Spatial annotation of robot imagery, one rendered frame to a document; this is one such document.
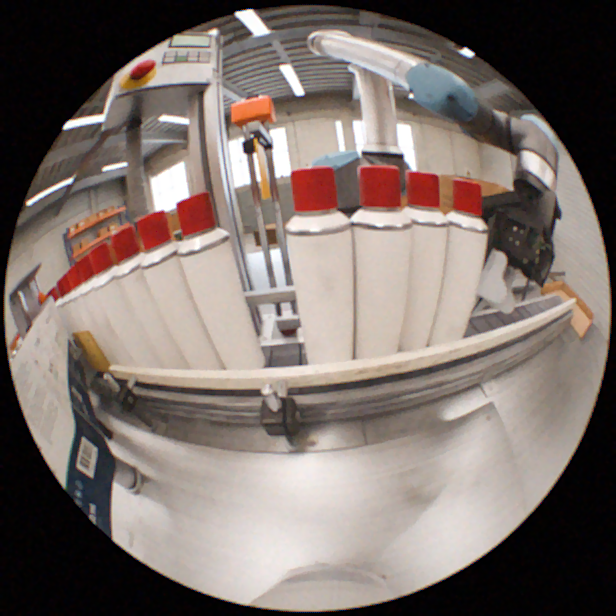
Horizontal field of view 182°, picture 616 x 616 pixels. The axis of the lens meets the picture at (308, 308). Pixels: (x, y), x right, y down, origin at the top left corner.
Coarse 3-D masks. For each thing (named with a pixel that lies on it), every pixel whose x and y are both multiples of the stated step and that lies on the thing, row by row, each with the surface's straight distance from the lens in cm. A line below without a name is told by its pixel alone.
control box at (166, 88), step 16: (160, 48) 43; (176, 48) 43; (192, 48) 44; (208, 48) 45; (128, 64) 39; (160, 64) 39; (176, 64) 39; (192, 64) 40; (208, 64) 41; (128, 80) 36; (144, 80) 36; (160, 80) 36; (176, 80) 36; (192, 80) 37; (208, 80) 38; (112, 96) 35; (128, 96) 35; (144, 96) 36; (160, 96) 37; (176, 96) 39; (112, 112) 37; (128, 112) 39; (144, 112) 41; (160, 112) 43
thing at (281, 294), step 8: (520, 272) 44; (552, 272) 62; (560, 272) 71; (272, 288) 25; (280, 288) 25; (288, 288) 24; (248, 296) 25; (256, 296) 25; (264, 296) 25; (272, 296) 24; (280, 296) 24; (288, 296) 24; (248, 304) 25; (256, 304) 25
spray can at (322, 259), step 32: (320, 192) 15; (288, 224) 17; (320, 224) 15; (320, 256) 15; (352, 256) 17; (320, 288) 16; (352, 288) 18; (320, 320) 18; (352, 320) 20; (320, 352) 20; (352, 352) 23
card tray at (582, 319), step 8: (544, 288) 87; (552, 288) 97; (560, 288) 111; (568, 288) 111; (560, 296) 99; (568, 296) 109; (576, 296) 109; (576, 304) 109; (584, 304) 108; (576, 312) 98; (584, 312) 109; (592, 312) 108; (576, 320) 89; (584, 320) 99; (592, 320) 104; (576, 328) 82; (584, 328) 91
